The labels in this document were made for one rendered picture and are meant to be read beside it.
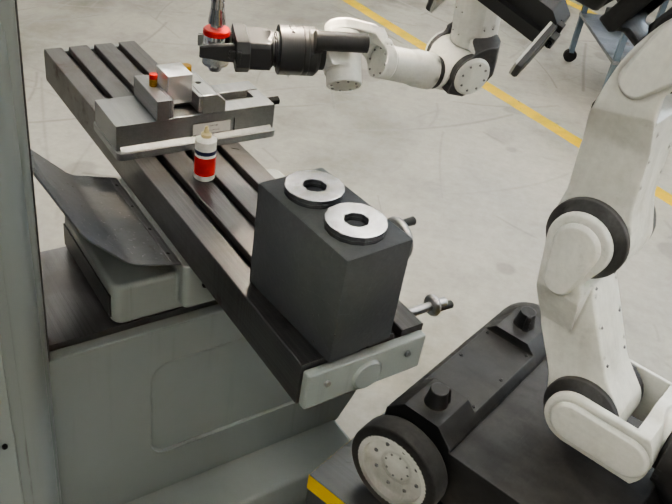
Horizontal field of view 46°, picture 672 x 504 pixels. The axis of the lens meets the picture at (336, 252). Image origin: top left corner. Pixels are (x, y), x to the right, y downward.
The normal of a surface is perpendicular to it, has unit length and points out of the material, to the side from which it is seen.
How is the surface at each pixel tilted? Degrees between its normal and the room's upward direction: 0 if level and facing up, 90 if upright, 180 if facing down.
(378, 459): 90
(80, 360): 90
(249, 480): 0
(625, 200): 90
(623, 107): 90
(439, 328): 0
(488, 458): 0
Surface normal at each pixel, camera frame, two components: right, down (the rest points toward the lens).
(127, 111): 0.14, -0.80
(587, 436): -0.64, 0.37
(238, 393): 0.54, 0.54
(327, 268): -0.79, 0.26
